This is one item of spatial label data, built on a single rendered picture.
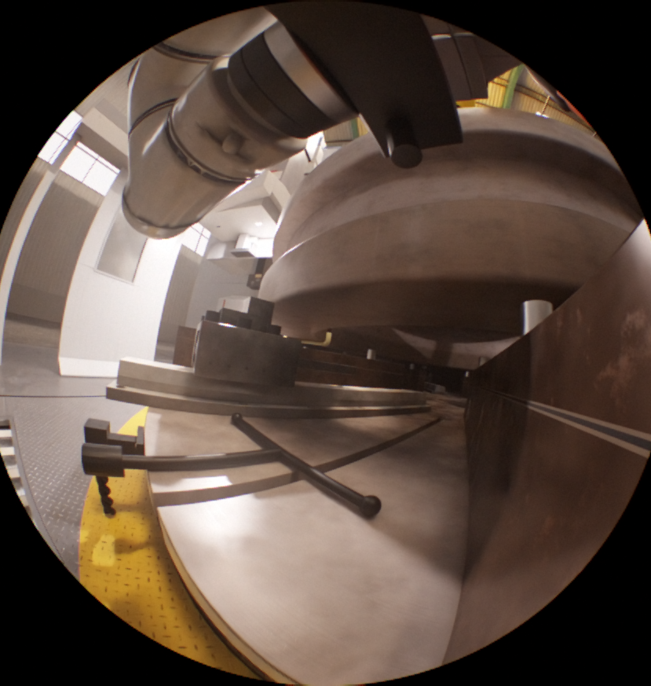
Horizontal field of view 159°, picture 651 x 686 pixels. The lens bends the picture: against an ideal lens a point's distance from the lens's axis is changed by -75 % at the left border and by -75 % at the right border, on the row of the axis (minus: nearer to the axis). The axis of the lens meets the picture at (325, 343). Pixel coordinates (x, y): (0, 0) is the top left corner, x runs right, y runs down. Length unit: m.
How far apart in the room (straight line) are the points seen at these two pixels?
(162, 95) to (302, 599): 0.51
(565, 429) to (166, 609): 0.73
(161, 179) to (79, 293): 2.67
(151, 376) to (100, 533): 0.63
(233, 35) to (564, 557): 0.38
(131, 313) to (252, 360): 2.33
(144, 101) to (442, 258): 0.66
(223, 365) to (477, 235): 0.95
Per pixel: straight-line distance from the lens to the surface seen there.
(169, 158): 0.16
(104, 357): 3.00
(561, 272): 0.71
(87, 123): 3.10
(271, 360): 0.99
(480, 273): 0.64
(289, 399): 1.15
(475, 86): 0.15
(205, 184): 0.16
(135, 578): 0.74
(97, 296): 2.90
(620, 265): 0.17
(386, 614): 0.35
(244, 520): 0.44
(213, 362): 0.93
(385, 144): 0.15
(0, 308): 2.80
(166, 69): 0.23
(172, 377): 1.02
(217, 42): 0.22
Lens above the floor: 0.60
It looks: 4 degrees up
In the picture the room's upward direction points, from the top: 9 degrees clockwise
